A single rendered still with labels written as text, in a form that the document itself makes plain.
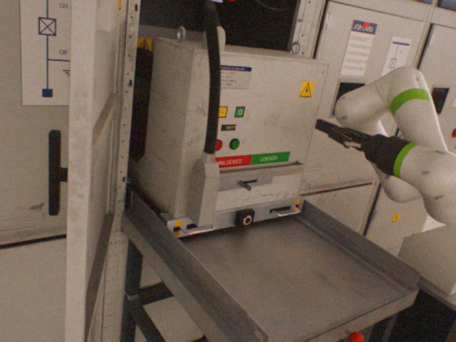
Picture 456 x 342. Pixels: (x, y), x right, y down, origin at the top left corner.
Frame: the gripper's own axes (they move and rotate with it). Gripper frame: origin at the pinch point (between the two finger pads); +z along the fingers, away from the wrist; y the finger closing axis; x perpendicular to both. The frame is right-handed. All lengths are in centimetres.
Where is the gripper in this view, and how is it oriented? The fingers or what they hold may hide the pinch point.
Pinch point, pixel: (326, 127)
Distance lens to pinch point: 123.0
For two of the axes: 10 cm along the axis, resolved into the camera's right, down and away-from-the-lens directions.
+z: -5.6, -3.9, 7.3
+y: 8.1, -0.9, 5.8
